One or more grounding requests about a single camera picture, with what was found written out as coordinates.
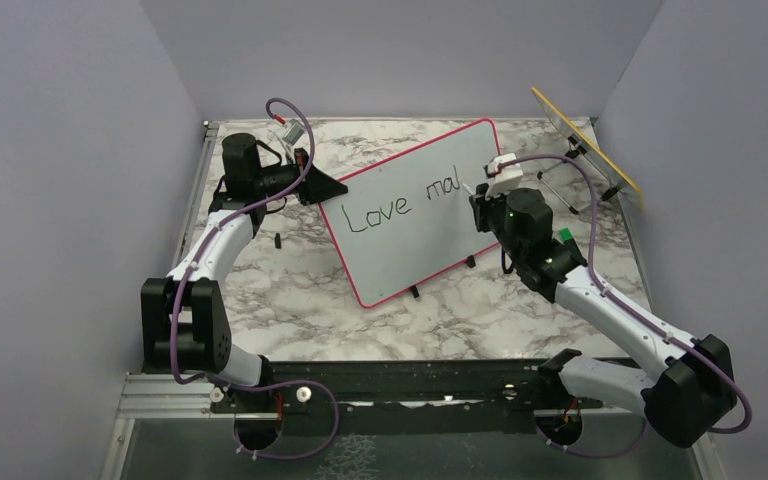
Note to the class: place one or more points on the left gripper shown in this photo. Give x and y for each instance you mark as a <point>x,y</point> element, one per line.
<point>318,186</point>

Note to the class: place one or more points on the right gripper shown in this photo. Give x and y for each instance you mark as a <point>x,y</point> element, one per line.
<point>482,205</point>

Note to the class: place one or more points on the pink-framed whiteboard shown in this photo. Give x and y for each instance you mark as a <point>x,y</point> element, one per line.
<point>406,219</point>

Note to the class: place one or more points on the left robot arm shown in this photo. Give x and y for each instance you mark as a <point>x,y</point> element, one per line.
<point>185,326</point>

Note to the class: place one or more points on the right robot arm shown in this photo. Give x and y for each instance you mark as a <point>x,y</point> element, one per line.
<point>681,385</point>

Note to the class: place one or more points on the green black highlighter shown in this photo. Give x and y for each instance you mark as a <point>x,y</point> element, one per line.
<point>566,235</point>

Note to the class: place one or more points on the yellow-edged board on stand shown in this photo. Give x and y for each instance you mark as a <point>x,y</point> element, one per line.
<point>619,183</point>

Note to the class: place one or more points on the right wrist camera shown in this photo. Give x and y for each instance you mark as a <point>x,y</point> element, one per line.
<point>504,174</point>

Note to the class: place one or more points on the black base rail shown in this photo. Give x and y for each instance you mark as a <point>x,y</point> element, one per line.
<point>401,398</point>

